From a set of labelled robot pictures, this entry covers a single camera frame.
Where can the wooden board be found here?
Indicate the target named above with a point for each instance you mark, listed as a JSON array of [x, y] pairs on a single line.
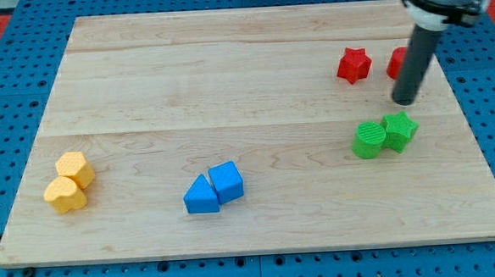
[[155, 100]]

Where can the green star block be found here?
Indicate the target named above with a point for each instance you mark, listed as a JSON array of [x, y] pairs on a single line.
[[400, 130]]

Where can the green cylinder block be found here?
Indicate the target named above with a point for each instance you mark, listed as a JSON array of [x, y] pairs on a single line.
[[368, 140]]

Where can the red star block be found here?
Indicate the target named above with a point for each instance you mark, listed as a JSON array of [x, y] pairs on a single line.
[[354, 65]]

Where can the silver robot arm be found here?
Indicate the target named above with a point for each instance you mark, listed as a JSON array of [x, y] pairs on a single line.
[[431, 19]]

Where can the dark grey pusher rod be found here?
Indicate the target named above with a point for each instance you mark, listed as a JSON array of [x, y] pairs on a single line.
[[421, 47]]

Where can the blue triangle block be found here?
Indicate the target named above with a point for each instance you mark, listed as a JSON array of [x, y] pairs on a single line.
[[201, 198]]

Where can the yellow heart block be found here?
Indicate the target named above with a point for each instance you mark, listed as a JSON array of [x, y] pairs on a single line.
[[64, 195]]

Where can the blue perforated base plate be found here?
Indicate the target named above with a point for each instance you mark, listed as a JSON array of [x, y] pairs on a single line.
[[31, 49]]

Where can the yellow hexagon block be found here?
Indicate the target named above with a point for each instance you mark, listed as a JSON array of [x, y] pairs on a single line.
[[75, 166]]

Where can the blue cube block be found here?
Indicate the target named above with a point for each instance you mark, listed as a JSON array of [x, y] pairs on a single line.
[[227, 182]]

